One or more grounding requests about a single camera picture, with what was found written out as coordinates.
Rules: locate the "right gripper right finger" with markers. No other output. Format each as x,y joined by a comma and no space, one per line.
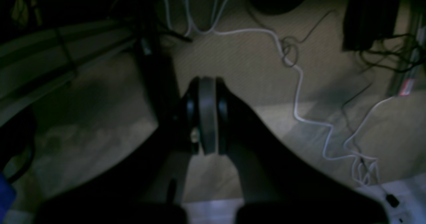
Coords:
278,186

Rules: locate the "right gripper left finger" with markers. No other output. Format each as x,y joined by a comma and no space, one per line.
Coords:
143,188

